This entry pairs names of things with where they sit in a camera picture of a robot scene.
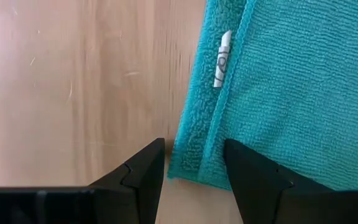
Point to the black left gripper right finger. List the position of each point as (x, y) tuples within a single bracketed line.
[(266, 193)]

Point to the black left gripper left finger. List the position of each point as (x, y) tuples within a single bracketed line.
[(120, 199)]

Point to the teal microfiber towel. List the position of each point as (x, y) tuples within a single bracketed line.
[(291, 93)]

